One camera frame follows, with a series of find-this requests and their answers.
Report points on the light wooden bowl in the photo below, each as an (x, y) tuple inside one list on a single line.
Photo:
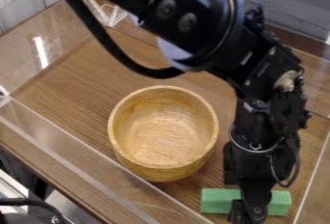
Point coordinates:
[(164, 130)]

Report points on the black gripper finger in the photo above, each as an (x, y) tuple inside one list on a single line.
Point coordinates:
[(250, 209)]

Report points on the clear acrylic corner bracket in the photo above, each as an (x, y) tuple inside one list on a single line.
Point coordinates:
[(109, 14)]

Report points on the green rectangular block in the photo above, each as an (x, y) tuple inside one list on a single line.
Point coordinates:
[(217, 201)]

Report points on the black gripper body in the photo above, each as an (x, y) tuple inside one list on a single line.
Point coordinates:
[(277, 164)]

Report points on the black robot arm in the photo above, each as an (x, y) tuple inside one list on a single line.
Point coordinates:
[(220, 36)]

